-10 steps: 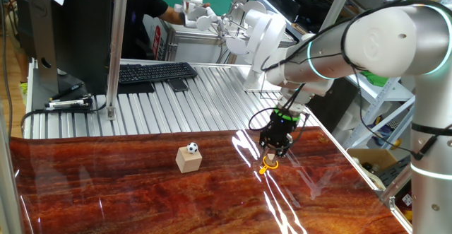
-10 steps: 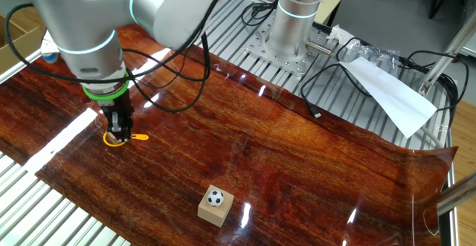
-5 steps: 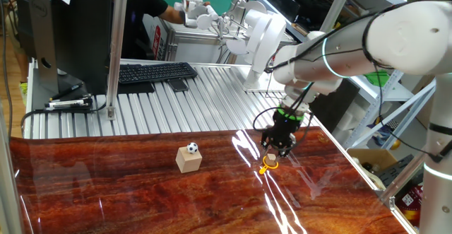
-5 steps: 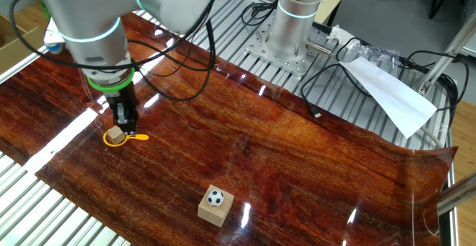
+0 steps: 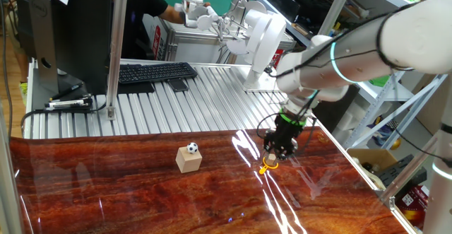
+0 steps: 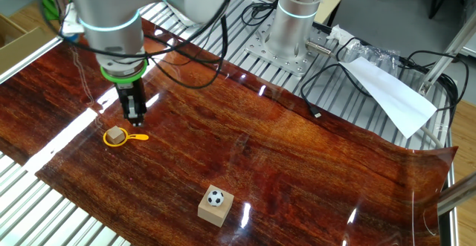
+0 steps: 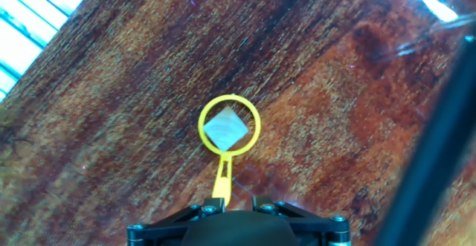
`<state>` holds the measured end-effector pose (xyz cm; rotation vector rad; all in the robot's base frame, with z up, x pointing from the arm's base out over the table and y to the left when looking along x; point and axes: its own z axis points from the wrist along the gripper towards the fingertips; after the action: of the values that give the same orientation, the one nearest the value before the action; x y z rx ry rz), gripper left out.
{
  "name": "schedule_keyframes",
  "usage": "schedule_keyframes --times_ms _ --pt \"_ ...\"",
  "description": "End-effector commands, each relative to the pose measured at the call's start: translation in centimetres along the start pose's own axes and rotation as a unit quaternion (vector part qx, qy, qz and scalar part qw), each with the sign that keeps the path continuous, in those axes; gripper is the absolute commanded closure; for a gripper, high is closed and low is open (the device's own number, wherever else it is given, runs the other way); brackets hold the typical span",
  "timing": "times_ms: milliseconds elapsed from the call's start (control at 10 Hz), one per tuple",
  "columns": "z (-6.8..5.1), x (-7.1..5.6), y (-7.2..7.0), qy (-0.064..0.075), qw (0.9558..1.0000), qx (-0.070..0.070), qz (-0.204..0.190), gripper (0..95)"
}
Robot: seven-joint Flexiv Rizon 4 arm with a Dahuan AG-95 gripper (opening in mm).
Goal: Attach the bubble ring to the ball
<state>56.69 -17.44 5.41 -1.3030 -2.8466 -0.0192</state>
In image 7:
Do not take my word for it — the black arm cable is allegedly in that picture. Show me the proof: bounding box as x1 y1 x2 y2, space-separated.
373 33 476 246

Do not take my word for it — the yellow bubble ring wand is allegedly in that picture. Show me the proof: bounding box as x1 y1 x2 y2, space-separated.
197 94 262 208

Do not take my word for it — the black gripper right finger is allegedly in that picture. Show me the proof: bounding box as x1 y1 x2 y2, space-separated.
251 196 351 246

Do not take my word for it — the glossy wood-grain mat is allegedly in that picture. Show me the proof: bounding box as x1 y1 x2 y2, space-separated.
0 0 476 246

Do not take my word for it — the small wooden cube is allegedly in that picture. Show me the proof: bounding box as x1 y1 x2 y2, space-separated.
202 106 249 152

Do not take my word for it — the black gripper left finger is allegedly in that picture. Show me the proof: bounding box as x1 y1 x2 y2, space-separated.
126 197 227 246

